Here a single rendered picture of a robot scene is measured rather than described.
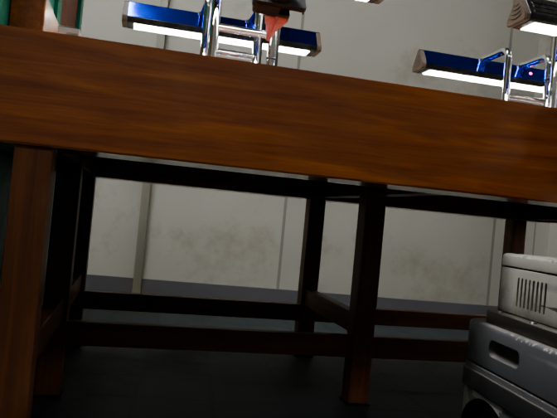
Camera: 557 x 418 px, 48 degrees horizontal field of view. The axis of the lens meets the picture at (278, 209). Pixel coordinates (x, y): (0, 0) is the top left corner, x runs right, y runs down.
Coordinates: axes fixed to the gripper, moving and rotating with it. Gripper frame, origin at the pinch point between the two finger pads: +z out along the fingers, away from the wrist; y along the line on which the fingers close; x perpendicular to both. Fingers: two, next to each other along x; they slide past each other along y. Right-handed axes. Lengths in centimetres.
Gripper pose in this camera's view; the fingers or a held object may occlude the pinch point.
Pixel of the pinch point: (268, 35)
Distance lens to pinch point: 128.8
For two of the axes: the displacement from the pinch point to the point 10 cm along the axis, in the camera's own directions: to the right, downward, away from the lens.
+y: -9.7, -1.0, -2.2
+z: -2.4, 6.4, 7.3
